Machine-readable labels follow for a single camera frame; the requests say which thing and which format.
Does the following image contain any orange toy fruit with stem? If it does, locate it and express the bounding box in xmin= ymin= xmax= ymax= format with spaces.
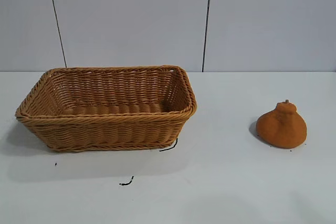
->
xmin=256 ymin=99 xmax=308 ymax=148

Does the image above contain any brown woven wicker basket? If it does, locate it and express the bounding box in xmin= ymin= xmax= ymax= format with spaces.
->
xmin=15 ymin=64 xmax=198 ymax=153

